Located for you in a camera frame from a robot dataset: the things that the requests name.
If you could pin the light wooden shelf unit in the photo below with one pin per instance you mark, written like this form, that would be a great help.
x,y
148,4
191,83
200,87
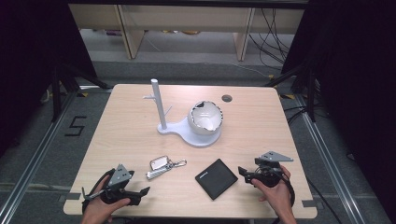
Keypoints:
x,y
186,21

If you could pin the aluminium floor rail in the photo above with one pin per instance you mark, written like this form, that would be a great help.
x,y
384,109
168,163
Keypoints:
x,y
34,155
327,155

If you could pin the person's right hand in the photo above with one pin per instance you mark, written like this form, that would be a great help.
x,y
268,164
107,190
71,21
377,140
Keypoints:
x,y
275,196

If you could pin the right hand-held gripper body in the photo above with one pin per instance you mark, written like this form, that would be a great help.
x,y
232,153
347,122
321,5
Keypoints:
x,y
268,174

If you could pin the black wallet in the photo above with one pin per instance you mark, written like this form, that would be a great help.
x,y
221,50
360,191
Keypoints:
x,y
216,178

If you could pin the person's left hand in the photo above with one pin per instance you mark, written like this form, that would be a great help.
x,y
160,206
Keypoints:
x,y
101,209

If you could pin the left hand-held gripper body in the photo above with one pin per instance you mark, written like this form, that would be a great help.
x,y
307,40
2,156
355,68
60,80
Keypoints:
x,y
120,175

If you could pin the white key stand with pole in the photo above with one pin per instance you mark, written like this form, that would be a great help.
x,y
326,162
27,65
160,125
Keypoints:
x,y
186,132

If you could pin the black metal stand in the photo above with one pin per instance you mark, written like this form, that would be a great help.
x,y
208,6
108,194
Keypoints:
x,y
62,90
306,90

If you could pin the silver car key with keyring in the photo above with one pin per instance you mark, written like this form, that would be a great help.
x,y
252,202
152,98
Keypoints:
x,y
162,166

